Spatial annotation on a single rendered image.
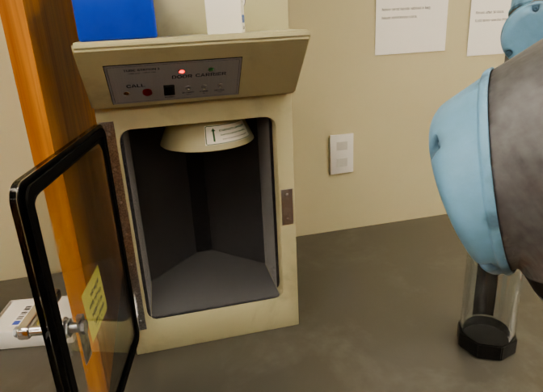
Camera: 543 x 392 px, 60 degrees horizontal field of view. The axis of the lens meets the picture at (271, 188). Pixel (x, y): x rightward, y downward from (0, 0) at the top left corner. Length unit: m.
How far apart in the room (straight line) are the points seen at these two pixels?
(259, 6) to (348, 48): 0.55
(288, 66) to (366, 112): 0.65
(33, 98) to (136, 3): 0.19
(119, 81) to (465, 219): 0.54
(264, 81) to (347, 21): 0.59
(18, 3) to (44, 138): 0.17
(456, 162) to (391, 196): 1.19
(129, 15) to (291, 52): 0.23
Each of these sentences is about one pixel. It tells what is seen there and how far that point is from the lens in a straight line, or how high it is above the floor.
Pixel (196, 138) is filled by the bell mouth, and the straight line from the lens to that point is 0.83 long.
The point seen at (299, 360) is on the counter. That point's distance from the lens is 0.92.
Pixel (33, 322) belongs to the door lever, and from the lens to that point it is 0.64.
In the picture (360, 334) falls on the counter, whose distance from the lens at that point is 0.98.
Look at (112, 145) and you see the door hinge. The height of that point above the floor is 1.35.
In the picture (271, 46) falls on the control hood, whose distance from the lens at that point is 0.70.
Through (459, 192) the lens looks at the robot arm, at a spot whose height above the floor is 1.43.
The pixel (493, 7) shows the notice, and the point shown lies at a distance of 1.52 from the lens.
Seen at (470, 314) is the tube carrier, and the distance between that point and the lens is 0.93.
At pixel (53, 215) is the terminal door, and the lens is 0.58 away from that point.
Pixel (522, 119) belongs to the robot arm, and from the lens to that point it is 0.28.
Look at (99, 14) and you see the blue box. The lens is 0.68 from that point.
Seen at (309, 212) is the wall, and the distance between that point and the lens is 1.38.
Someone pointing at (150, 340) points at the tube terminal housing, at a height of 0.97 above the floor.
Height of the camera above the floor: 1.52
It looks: 20 degrees down
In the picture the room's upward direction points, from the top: 3 degrees counter-clockwise
